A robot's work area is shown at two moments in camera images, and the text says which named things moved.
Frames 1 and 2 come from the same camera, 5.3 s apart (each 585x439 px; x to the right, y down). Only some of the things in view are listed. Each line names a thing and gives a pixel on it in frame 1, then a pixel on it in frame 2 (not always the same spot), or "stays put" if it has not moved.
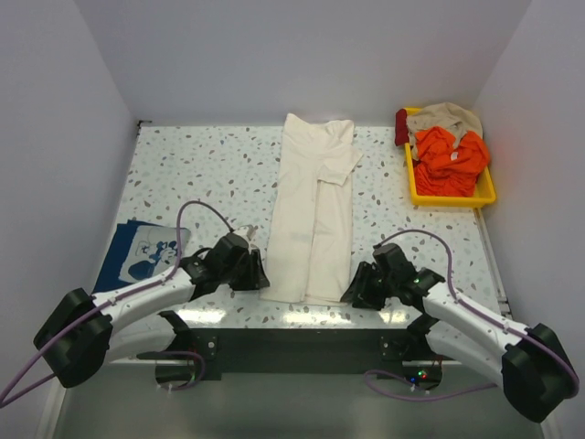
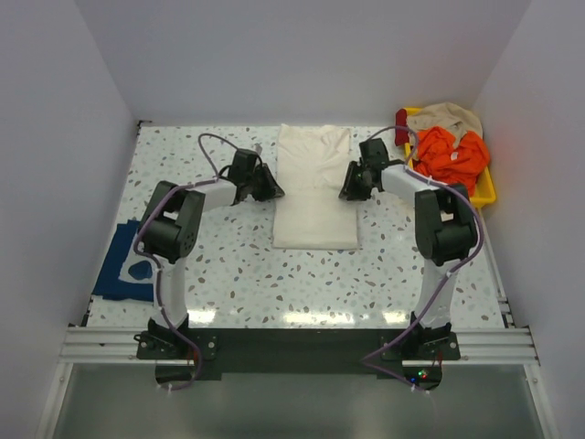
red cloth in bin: x=401 y=127 stays put
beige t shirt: x=447 y=115 stays put
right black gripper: x=370 y=281 -> x=355 y=181
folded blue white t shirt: x=138 y=251 stays put
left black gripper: x=244 y=270 -> x=266 y=184
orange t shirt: x=445 y=170 stays put
